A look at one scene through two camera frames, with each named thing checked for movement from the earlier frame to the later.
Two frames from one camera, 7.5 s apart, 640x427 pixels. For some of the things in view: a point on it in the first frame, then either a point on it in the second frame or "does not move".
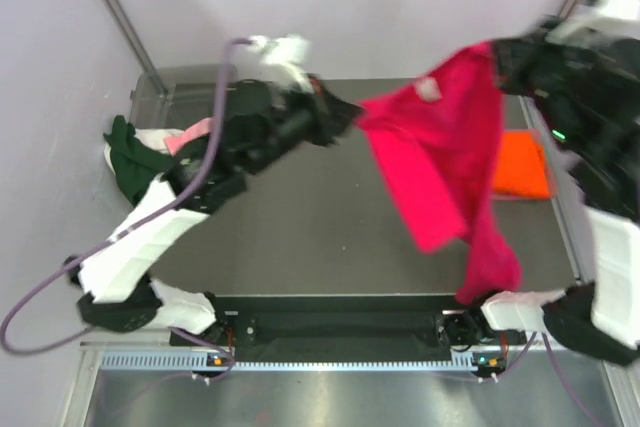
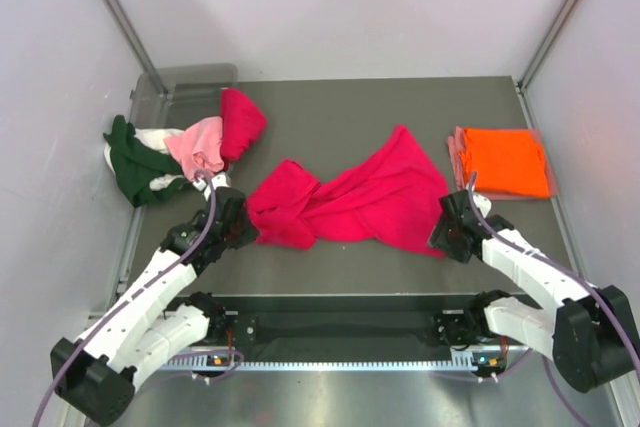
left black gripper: x=331 y=114 → x=248 y=236
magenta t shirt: x=439 y=142 → x=396 y=197
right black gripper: x=509 y=53 → x=438 y=239
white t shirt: x=152 y=139 does not move
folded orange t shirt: x=521 y=167 does not move
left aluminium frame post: x=118 y=9 does not move
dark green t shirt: x=135 y=164 does not move
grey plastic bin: x=194 y=91 does not move
